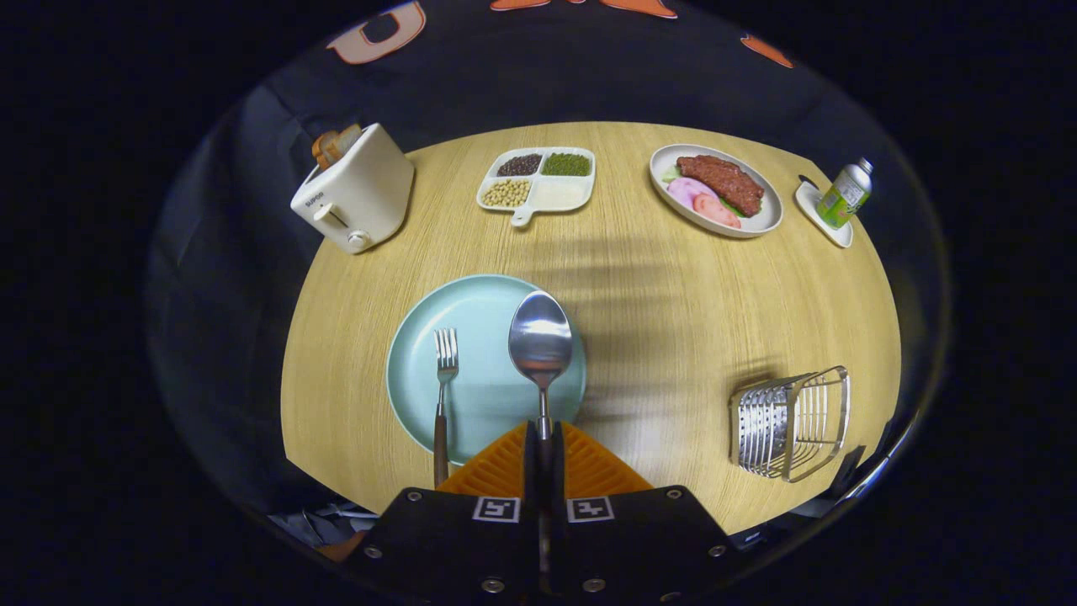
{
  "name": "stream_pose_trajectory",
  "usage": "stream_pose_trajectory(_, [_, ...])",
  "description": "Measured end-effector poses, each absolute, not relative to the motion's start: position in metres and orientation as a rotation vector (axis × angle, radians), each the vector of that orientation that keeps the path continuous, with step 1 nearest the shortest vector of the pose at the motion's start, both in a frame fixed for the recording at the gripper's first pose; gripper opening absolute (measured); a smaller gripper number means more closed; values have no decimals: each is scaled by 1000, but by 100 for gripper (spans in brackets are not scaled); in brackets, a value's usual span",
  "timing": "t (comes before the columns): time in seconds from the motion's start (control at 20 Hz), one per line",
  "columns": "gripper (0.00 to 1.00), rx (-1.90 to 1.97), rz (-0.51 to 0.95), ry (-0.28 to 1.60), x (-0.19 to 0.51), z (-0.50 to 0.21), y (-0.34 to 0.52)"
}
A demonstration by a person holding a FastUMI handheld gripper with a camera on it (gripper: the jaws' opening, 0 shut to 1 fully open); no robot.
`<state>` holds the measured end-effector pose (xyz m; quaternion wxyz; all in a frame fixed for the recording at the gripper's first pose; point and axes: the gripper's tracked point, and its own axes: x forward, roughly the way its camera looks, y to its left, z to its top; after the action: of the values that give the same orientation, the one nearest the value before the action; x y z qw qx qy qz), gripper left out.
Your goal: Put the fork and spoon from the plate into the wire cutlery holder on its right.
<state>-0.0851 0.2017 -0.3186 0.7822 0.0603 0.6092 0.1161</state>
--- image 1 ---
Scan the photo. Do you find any small white dish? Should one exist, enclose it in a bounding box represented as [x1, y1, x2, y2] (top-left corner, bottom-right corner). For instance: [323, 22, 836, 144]
[794, 181, 854, 249]

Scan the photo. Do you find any grey blue clothing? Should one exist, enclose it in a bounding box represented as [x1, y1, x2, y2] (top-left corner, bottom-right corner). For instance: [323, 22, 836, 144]
[268, 501, 379, 556]

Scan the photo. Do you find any brown grilled steak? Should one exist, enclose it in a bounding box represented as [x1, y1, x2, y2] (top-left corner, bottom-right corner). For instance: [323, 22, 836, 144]
[676, 155, 765, 217]

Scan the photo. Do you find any white oval plate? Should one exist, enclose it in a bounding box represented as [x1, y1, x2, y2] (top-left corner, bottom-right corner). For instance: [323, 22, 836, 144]
[649, 144, 784, 239]

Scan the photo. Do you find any steel fork with dark handle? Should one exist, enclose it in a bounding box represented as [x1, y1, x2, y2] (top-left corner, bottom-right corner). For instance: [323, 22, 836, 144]
[432, 327, 460, 489]

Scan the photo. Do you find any cream white toaster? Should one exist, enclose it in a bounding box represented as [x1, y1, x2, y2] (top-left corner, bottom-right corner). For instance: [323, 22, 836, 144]
[290, 123, 416, 255]

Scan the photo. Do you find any metal wire rack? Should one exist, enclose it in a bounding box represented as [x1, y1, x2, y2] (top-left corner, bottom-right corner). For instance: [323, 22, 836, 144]
[729, 365, 852, 484]

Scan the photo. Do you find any white divided dish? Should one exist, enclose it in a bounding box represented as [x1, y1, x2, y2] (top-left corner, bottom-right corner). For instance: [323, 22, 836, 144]
[476, 146, 597, 228]

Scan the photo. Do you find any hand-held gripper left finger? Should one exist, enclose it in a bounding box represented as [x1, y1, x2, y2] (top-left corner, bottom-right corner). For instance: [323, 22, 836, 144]
[339, 421, 541, 603]

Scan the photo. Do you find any pile of green beans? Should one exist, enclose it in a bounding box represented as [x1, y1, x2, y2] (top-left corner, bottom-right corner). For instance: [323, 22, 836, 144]
[541, 152, 592, 178]

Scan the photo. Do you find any pile of yellow soybeans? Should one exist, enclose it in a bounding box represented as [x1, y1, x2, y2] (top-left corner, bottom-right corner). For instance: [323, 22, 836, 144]
[481, 178, 531, 208]

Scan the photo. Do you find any brown rounded object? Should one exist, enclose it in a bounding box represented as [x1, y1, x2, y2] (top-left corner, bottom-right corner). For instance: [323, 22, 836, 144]
[318, 530, 371, 563]

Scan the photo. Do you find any teal round plate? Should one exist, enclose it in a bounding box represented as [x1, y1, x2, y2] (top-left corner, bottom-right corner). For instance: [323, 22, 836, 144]
[386, 274, 588, 466]

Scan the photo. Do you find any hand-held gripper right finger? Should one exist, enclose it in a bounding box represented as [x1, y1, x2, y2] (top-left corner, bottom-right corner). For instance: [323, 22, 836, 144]
[547, 421, 741, 603]

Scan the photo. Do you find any red pink meat slice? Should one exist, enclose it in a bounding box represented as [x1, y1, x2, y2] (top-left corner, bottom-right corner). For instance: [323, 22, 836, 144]
[692, 194, 743, 229]

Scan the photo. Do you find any green label bottle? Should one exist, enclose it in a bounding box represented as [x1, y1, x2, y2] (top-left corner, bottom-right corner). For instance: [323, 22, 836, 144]
[816, 157, 874, 230]

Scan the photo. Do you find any steel spoon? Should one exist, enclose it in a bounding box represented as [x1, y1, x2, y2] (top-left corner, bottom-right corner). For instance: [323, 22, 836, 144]
[508, 290, 574, 447]

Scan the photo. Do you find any pale pink ham slice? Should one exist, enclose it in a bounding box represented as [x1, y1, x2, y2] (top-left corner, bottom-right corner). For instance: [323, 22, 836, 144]
[667, 177, 718, 211]

